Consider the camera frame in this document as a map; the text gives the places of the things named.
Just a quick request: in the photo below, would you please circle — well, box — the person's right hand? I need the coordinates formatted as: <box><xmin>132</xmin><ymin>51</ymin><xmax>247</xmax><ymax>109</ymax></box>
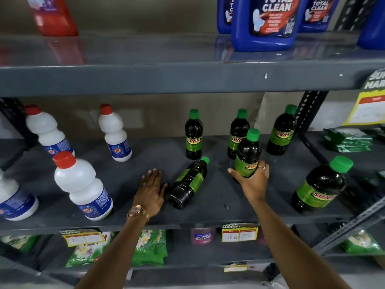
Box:
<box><xmin>228</xmin><ymin>161</ymin><xmax>270</xmax><ymax>203</ymax></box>

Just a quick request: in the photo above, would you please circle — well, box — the person's left hand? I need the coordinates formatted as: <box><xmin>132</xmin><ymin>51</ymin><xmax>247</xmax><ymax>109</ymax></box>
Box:
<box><xmin>132</xmin><ymin>168</ymin><xmax>168</xmax><ymax>220</ymax></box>

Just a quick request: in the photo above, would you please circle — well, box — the dark bottle with green label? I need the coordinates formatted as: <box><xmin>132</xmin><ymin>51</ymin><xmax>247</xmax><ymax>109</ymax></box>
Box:
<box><xmin>233</xmin><ymin>128</ymin><xmax>262</xmax><ymax>180</ymax></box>

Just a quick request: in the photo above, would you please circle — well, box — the person's right forearm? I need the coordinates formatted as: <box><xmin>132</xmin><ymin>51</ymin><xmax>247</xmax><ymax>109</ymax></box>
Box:
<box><xmin>250</xmin><ymin>197</ymin><xmax>351</xmax><ymax>289</ymax></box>

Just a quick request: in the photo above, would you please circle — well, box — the person's left forearm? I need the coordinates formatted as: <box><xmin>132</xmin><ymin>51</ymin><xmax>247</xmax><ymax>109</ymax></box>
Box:
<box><xmin>75</xmin><ymin>214</ymin><xmax>150</xmax><ymax>289</ymax></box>

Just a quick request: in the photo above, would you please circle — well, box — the rose gold wristwatch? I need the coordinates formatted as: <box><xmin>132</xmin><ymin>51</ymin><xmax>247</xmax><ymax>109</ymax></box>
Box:
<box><xmin>127</xmin><ymin>205</ymin><xmax>150</xmax><ymax>225</ymax></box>

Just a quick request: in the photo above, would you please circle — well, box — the group of dark green-capped bottles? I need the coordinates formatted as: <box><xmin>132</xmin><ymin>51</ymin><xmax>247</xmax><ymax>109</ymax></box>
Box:
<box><xmin>165</xmin><ymin>104</ymin><xmax>354</xmax><ymax>214</ymax></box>

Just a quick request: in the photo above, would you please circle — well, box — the white bottle with red cap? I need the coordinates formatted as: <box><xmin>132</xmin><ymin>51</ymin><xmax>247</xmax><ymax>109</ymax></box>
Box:
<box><xmin>25</xmin><ymin>105</ymin><xmax>75</xmax><ymax>157</ymax></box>
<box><xmin>98</xmin><ymin>104</ymin><xmax>132</xmax><ymax>162</ymax></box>
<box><xmin>53</xmin><ymin>151</ymin><xmax>114</xmax><ymax>221</ymax></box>
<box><xmin>0</xmin><ymin>168</ymin><xmax>40</xmax><ymax>222</ymax></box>

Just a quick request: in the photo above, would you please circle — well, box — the green flower print packet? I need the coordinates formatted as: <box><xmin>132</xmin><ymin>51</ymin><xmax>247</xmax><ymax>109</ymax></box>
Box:
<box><xmin>131</xmin><ymin>229</ymin><xmax>168</xmax><ymax>266</ymax></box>
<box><xmin>65</xmin><ymin>232</ymin><xmax>117</xmax><ymax>268</ymax></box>
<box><xmin>0</xmin><ymin>235</ymin><xmax>40</xmax><ymax>254</ymax></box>
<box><xmin>341</xmin><ymin>230</ymin><xmax>385</xmax><ymax>256</ymax></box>

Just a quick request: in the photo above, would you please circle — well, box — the pink bottle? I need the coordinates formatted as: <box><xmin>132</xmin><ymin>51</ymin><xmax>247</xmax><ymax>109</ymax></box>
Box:
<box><xmin>191</xmin><ymin>224</ymin><xmax>216</xmax><ymax>245</ymax></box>

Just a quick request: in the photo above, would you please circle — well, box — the yellow shelf price tag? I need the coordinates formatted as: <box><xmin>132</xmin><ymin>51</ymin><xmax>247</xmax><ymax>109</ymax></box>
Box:
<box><xmin>221</xmin><ymin>223</ymin><xmax>259</xmax><ymax>243</ymax></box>
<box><xmin>60</xmin><ymin>229</ymin><xmax>106</xmax><ymax>248</ymax></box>

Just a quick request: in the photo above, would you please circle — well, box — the small yellow shelf tag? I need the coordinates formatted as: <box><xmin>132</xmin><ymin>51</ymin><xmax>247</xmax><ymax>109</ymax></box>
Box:
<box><xmin>223</xmin><ymin>263</ymin><xmax>249</xmax><ymax>273</ymax></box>

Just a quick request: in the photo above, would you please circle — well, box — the grey metal shelf rack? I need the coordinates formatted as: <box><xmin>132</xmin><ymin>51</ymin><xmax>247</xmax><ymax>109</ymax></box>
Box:
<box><xmin>0</xmin><ymin>31</ymin><xmax>385</xmax><ymax>289</ymax></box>

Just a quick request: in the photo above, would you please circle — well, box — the green wrapped packet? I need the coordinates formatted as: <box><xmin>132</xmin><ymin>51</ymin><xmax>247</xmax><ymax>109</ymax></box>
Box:
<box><xmin>323</xmin><ymin>127</ymin><xmax>374</xmax><ymax>153</ymax></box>

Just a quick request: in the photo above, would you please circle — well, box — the grey perforated metal rack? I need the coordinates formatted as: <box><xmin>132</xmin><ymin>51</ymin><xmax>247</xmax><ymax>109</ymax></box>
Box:
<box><xmin>296</xmin><ymin>0</ymin><xmax>385</xmax><ymax>257</ymax></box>

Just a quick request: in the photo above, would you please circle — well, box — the large yellow green price sign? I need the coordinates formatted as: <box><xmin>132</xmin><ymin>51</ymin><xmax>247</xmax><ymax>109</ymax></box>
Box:
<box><xmin>344</xmin><ymin>69</ymin><xmax>385</xmax><ymax>127</ymax></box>

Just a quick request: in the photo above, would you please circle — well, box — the blue toilet cleaner bottle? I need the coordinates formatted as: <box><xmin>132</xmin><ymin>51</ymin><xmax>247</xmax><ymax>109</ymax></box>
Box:
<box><xmin>357</xmin><ymin>0</ymin><xmax>385</xmax><ymax>50</ymax></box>
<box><xmin>298</xmin><ymin>0</ymin><xmax>342</xmax><ymax>33</ymax></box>
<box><xmin>217</xmin><ymin>0</ymin><xmax>234</xmax><ymax>35</ymax></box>
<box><xmin>231</xmin><ymin>0</ymin><xmax>310</xmax><ymax>52</ymax></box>

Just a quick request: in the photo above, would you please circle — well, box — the red cleaner bottle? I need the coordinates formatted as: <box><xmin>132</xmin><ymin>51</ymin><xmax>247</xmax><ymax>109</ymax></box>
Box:
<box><xmin>25</xmin><ymin>0</ymin><xmax>79</xmax><ymax>37</ymax></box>

